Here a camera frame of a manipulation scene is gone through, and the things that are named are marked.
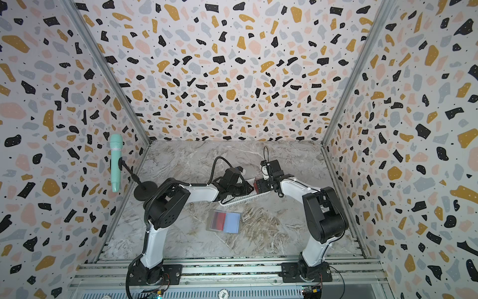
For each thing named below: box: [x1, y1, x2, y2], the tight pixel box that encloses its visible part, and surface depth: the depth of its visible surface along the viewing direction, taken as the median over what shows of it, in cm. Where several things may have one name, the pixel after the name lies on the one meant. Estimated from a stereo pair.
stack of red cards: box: [253, 175, 265, 195], surface depth 89 cm
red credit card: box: [210, 211, 226, 232], surface depth 89 cm
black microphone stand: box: [118, 156, 159, 202], surface depth 97 cm
